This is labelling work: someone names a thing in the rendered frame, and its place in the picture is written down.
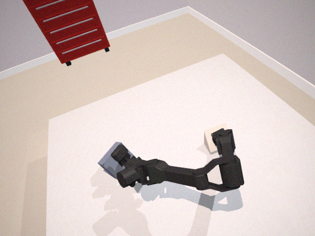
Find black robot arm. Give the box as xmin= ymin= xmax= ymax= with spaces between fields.
xmin=117 ymin=128 xmax=244 ymax=192

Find grey sloped panel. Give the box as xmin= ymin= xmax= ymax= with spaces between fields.
xmin=98 ymin=142 xmax=124 ymax=179

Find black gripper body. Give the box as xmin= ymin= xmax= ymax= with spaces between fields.
xmin=111 ymin=145 xmax=142 ymax=166

